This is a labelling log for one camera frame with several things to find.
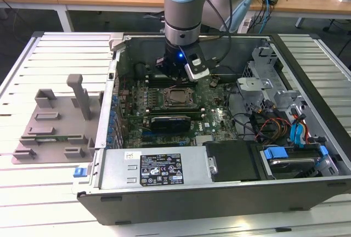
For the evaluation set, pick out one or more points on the silver CPU green board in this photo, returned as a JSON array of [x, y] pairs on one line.
[[179, 97]]

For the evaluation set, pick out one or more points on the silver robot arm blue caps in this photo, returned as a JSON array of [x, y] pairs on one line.
[[181, 14]]

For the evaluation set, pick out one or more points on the CPU socket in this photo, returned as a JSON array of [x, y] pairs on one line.
[[165, 102]]

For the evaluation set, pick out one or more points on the black graphics card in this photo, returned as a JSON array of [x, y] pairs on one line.
[[170, 124]]

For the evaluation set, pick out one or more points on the green motherboard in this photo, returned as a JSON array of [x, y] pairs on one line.
[[216, 116]]

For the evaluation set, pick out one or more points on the white power strip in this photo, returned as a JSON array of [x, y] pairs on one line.
[[244, 25]]

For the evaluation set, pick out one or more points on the silver heat sink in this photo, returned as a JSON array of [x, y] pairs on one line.
[[205, 139]]

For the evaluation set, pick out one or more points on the silver metal drive cage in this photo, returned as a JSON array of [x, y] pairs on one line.
[[253, 83]]

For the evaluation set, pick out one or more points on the black drive bay cover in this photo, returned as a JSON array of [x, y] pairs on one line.
[[233, 160]]

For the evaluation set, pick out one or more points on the silver power supply with label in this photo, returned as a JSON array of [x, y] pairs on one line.
[[118, 165]]

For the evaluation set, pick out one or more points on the grey parts rack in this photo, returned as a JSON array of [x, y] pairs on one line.
[[63, 127]]

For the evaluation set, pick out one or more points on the hard disk in blue carrier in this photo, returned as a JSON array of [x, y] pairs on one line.
[[274, 153]]

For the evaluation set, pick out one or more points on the green RAM stick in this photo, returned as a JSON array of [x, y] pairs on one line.
[[59, 138]]

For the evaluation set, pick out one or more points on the blue case latch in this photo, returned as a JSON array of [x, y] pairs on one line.
[[79, 172]]

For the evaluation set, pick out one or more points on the black open PC case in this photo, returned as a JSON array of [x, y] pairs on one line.
[[192, 206]]

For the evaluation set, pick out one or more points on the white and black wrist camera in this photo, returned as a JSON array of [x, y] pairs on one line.
[[197, 72]]

